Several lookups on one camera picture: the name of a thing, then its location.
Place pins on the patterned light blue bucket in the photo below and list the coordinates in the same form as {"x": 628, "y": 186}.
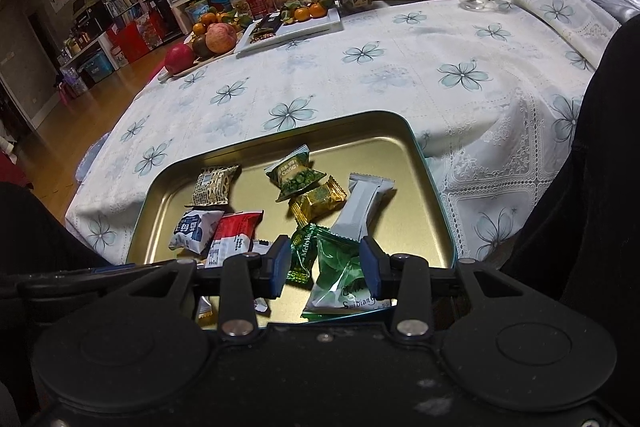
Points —
{"x": 196, "y": 13}

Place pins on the beige patterned snack packet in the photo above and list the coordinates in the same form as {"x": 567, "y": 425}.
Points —
{"x": 215, "y": 184}

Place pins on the dark chocolate packet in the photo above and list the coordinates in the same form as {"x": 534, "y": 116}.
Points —
{"x": 267, "y": 24}

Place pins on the dark blue white snack packet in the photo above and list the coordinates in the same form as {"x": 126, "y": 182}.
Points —
{"x": 192, "y": 230}

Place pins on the gold metal tin tray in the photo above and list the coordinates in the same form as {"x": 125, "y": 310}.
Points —
{"x": 390, "y": 157}

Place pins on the pile of small oranges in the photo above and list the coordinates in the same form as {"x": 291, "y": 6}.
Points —
{"x": 205, "y": 23}

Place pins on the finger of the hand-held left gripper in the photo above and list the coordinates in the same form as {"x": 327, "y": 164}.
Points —
{"x": 75, "y": 285}

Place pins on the red white snack packet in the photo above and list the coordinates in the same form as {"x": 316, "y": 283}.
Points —
{"x": 232, "y": 237}

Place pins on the dark green pea packet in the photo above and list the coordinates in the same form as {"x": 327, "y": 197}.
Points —
{"x": 295, "y": 174}

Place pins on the dark round fruit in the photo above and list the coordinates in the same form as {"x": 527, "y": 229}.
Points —
{"x": 202, "y": 47}

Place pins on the green candy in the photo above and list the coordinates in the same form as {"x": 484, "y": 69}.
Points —
{"x": 302, "y": 254}

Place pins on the green white snack packet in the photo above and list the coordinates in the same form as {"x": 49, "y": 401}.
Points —
{"x": 340, "y": 279}

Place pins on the blue storage bin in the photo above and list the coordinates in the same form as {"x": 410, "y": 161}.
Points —
{"x": 97, "y": 68}

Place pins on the red boxes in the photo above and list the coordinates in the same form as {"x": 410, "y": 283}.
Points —
{"x": 142, "y": 35}

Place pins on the white rectangular plate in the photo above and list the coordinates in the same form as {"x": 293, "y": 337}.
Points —
{"x": 300, "y": 32}

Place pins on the white floral tablecloth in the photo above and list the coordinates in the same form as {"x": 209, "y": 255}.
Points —
{"x": 400, "y": 82}

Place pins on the gold candy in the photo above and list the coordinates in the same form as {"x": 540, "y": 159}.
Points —
{"x": 317, "y": 202}

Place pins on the small orange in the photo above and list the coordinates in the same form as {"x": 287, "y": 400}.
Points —
{"x": 317, "y": 10}
{"x": 301, "y": 13}

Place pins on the pink red apple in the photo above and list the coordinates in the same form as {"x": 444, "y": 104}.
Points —
{"x": 221, "y": 37}

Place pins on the rolled floral cloth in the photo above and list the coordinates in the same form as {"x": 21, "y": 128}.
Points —
{"x": 565, "y": 14}

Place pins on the pink white snack packet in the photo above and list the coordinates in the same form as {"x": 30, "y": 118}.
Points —
{"x": 260, "y": 248}

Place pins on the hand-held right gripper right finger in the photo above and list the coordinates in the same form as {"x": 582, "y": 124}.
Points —
{"x": 370, "y": 269}

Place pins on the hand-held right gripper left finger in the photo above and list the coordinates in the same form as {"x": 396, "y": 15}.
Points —
{"x": 282, "y": 267}

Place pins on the plain white snack packet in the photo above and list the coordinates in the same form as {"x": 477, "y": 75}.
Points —
{"x": 362, "y": 207}

